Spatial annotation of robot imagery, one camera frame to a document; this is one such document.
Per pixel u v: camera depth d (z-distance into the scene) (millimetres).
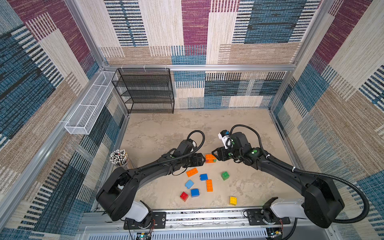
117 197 425
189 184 853
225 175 844
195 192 811
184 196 777
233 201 760
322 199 410
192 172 889
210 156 779
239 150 637
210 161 916
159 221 734
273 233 714
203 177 869
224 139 759
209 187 831
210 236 699
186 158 614
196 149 639
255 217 735
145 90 1089
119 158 748
